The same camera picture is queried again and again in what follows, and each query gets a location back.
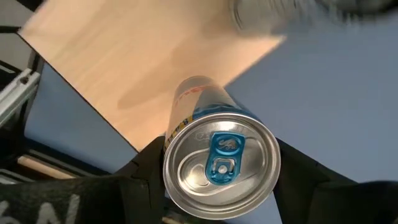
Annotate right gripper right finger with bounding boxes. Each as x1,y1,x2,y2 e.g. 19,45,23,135
273,138,330,224

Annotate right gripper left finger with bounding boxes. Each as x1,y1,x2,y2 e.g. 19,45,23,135
115,136,167,224

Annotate blue Red Bull can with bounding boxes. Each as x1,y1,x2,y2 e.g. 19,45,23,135
162,75,282,221

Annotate white Celsius Tropical Vibe can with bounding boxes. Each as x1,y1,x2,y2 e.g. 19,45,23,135
229,0,398,35

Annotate blue grey table mat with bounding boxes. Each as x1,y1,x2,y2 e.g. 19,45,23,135
24,12,398,224

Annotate wooden shelf black metal frame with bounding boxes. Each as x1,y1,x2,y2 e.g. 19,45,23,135
17,0,287,153

